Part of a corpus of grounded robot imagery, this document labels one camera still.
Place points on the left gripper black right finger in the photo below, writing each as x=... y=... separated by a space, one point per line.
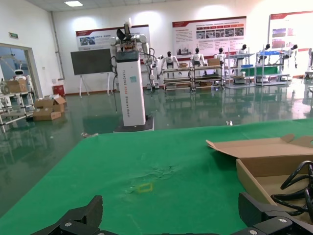
x=269 y=220

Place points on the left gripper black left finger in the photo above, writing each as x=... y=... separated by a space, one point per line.
x=85 y=220

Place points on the open brown cardboard box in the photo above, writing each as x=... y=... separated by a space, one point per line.
x=256 y=149

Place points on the flat cardboard box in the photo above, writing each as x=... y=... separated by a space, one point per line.
x=46 y=115

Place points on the red box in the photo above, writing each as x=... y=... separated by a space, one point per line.
x=58 y=90

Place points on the closed cardboard box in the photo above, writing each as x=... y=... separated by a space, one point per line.
x=17 y=86

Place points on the yellow tape square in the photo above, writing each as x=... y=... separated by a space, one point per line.
x=138 y=189

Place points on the green tablecloth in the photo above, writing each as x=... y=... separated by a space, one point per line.
x=122 y=159

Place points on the white pipe shelf rack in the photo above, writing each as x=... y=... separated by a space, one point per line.
x=14 y=115

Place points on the white column wheeled robot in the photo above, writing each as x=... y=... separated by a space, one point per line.
x=130 y=93

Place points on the metal pipe shelf rack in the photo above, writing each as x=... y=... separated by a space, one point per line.
x=207 y=77
x=177 y=79
x=239 y=84
x=272 y=82

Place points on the black display screen on stand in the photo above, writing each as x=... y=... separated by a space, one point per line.
x=90 y=61

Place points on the small white round-head robot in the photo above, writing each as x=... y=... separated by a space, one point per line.
x=19 y=74

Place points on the white black humanoid robot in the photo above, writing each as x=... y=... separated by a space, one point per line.
x=267 y=48
x=169 y=60
x=220 y=55
x=294 y=52
x=198 y=57
x=242 y=50

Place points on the green exit sign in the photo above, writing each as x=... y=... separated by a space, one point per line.
x=14 y=35

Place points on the ceiling light panel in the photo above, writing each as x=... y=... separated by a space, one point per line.
x=74 y=2

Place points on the glass door frame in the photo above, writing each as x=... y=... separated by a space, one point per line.
x=30 y=63

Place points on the grey wall pipe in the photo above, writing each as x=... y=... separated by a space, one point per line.
x=56 y=44

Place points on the blue white wall poster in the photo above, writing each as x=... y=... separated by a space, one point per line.
x=97 y=36

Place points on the red white wall poster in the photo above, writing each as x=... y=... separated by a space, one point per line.
x=207 y=36
x=288 y=29

